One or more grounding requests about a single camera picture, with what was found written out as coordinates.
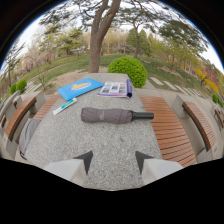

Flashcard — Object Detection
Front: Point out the round green bush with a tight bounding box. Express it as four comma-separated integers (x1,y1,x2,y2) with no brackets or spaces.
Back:
107,55,148,89

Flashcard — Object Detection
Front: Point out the blue document folder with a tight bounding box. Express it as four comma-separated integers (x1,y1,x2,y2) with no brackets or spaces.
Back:
56,77,105,102

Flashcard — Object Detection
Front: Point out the leaning tree with branches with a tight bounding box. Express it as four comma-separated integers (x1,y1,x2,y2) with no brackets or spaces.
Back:
114,3,161,59

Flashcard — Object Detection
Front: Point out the grey folded umbrella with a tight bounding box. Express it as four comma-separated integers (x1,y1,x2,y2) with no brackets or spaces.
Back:
80,106,155,125

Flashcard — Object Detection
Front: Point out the small trimmed green shrub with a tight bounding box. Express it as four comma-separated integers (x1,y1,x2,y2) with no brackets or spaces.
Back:
9,82,18,95
15,78,28,94

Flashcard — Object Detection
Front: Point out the large tree trunk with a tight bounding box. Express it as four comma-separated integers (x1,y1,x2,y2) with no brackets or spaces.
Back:
87,0,122,74

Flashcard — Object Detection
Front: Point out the partly rolled purple poster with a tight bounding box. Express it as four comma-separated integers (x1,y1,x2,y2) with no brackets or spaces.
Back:
97,78,134,99

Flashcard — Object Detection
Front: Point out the yellow leafed shrub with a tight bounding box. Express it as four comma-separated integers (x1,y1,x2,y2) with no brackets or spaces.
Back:
195,68,220,96

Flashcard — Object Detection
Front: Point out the wooden slat bench seat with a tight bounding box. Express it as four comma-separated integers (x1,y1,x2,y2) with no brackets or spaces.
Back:
139,95,198,168
32,93,63,122

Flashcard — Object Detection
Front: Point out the white teal toothpaste tube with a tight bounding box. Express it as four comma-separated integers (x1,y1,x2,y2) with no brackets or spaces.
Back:
52,97,78,116

